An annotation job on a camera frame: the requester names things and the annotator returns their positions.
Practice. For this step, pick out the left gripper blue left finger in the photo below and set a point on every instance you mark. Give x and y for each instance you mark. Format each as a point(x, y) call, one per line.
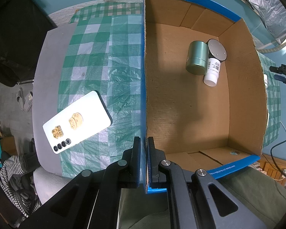
point(135, 162)

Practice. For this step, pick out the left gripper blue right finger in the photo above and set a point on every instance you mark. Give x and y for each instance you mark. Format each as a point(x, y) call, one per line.
point(156, 179)

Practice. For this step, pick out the blue cardboard box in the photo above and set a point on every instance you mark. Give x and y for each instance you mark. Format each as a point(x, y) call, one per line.
point(220, 129)

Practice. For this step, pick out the round white disc device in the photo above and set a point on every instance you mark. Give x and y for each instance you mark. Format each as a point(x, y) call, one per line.
point(216, 50)

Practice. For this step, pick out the white pill bottle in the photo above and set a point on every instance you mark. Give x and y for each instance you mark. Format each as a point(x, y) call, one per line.
point(212, 75)

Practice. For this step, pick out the green metal tin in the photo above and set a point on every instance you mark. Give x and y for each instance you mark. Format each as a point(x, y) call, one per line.
point(197, 58)

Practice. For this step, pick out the silver foil window cover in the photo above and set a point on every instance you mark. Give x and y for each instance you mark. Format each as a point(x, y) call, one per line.
point(273, 16)

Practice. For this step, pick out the white smartphone with stickers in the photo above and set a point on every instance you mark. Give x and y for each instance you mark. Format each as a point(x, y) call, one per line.
point(79, 121)

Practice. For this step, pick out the green checkered plastic tablecloth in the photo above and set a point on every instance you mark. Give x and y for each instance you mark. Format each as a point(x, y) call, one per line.
point(104, 55)

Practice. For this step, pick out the striped cloth pile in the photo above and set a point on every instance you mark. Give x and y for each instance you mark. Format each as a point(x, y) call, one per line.
point(15, 181)

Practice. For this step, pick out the grey table board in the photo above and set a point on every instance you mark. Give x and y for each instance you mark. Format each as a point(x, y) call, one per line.
point(45, 92)

